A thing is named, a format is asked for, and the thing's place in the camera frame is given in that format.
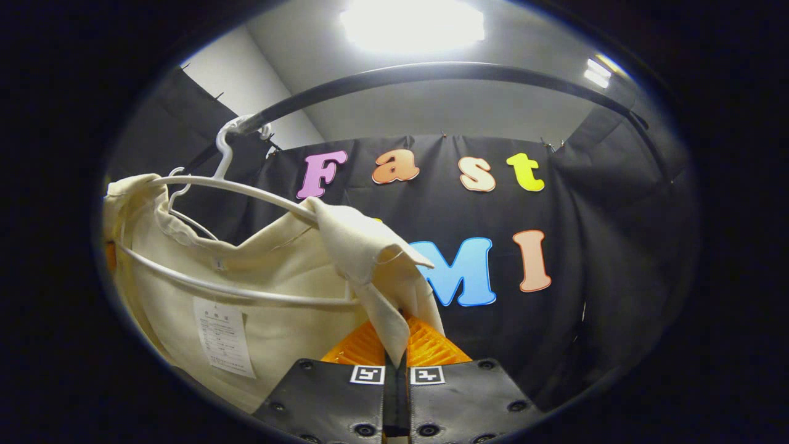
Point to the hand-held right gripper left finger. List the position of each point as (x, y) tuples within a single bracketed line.
[(333, 401)]

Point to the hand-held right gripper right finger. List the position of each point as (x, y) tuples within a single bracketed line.
[(462, 401)]

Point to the cream collared shirt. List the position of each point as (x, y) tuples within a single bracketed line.
[(290, 333)]

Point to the white clothes hanger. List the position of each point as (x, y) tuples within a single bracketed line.
[(246, 189), (191, 221)]

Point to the black clothes rack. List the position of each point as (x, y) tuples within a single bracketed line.
[(431, 69)]

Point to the black backdrop cloth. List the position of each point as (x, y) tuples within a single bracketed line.
[(592, 259)]

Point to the small ceiling light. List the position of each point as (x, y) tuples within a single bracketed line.
[(596, 73)]

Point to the large ceiling light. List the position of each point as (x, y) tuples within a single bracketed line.
[(412, 24)]

